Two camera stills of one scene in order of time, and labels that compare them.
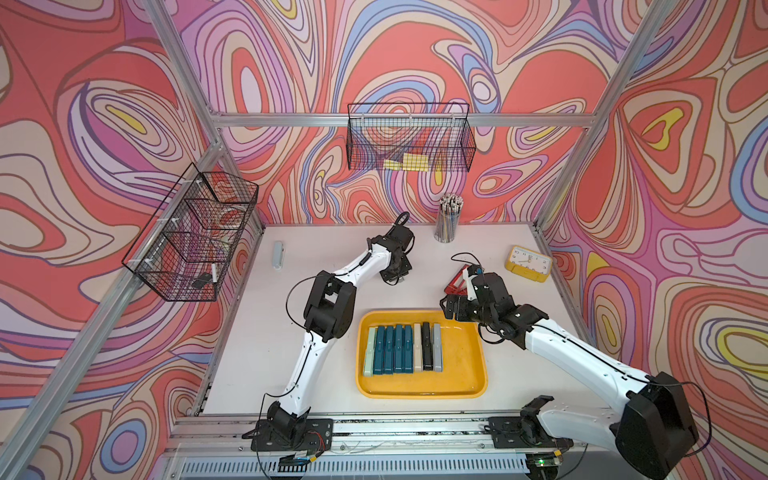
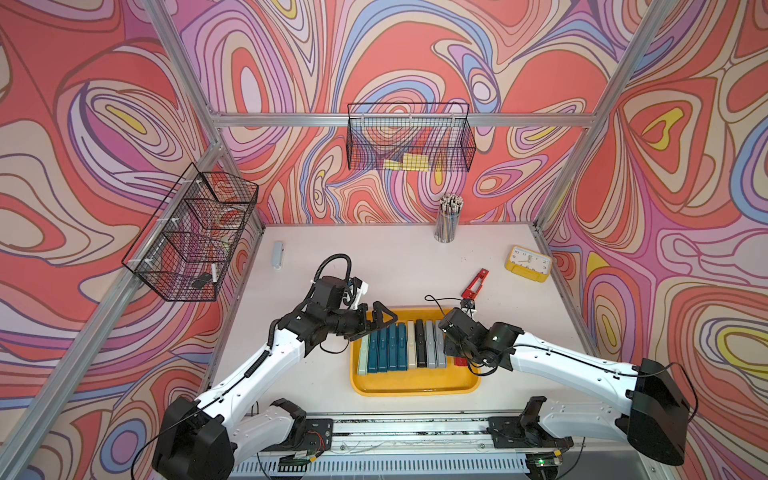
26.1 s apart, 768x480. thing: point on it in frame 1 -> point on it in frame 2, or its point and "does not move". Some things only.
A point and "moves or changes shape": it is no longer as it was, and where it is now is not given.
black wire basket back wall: (419, 137) does not move
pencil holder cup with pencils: (447, 223) does not move
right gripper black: (461, 302) -> (449, 346)
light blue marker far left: (278, 250) does not move
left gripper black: (405, 269) -> (364, 324)
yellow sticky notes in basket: (410, 162) does not move
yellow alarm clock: (528, 263) does not move
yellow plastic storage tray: (463, 369) does not move
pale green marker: (370, 353) moves or changes shape
